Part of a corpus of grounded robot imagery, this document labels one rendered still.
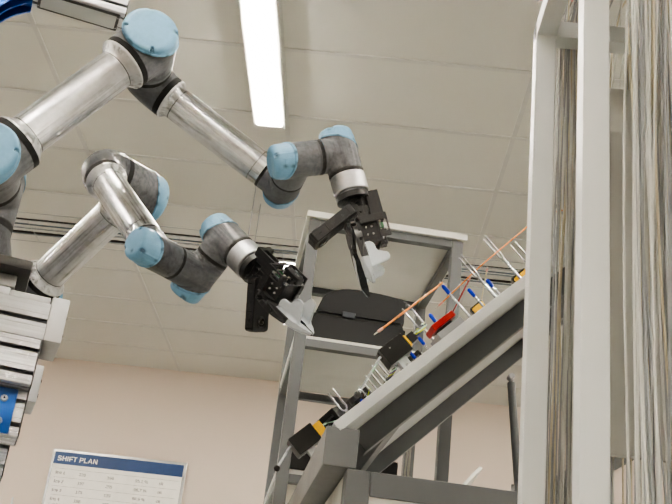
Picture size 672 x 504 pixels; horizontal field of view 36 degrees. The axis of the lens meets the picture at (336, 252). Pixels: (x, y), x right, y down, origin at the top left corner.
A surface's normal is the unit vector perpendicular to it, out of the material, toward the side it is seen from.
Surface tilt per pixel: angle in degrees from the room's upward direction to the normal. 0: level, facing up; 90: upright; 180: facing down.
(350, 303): 90
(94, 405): 90
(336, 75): 180
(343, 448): 90
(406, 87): 180
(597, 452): 90
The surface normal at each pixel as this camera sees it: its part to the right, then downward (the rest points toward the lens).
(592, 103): 0.01, -0.41
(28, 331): 0.35, -0.36
